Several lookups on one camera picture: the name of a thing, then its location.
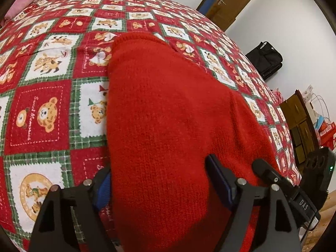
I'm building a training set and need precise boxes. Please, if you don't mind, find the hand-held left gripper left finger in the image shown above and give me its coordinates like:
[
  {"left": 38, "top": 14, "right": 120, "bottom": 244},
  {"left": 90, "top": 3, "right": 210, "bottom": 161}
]
[{"left": 30, "top": 167, "right": 118, "bottom": 252}]

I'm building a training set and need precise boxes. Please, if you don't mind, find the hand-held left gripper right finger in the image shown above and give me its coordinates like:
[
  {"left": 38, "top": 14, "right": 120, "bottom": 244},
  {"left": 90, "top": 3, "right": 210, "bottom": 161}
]
[{"left": 205, "top": 154, "right": 302, "bottom": 252}]

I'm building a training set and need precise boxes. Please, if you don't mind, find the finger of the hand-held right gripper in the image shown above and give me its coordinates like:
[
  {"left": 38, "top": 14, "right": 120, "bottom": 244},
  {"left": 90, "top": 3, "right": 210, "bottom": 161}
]
[{"left": 251, "top": 159, "right": 296, "bottom": 197}]

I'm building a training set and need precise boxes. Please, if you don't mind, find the red knitted sweater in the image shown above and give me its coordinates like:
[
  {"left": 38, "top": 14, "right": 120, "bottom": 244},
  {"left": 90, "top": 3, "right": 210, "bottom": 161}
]
[{"left": 105, "top": 33, "right": 289, "bottom": 252}]

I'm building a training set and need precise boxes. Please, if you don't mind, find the red gift bag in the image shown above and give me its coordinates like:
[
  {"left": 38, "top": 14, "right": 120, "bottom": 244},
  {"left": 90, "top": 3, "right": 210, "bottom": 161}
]
[{"left": 318, "top": 121, "right": 336, "bottom": 148}]

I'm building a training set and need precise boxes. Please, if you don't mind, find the brown wooden cabinet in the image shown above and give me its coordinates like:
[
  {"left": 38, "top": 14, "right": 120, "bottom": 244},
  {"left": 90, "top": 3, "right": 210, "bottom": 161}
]
[{"left": 280, "top": 90, "right": 320, "bottom": 166}]

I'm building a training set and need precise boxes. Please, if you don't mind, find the black bag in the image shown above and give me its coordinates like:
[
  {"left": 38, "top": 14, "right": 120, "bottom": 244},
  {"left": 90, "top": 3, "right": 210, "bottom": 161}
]
[{"left": 245, "top": 41, "right": 284, "bottom": 81}]

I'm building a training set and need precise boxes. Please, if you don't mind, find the red bear printed blanket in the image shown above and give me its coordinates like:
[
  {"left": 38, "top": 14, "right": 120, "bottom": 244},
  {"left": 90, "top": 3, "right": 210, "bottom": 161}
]
[{"left": 0, "top": 0, "right": 302, "bottom": 252}]

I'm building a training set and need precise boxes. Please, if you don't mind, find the brown wooden door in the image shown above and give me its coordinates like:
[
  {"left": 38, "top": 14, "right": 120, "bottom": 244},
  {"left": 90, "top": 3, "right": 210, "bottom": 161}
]
[{"left": 197, "top": 0, "right": 263, "bottom": 32}]

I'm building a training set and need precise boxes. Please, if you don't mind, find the pink pillow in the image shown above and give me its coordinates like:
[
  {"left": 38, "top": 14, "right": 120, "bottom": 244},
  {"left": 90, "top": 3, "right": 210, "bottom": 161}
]
[{"left": 5, "top": 0, "right": 40, "bottom": 19}]

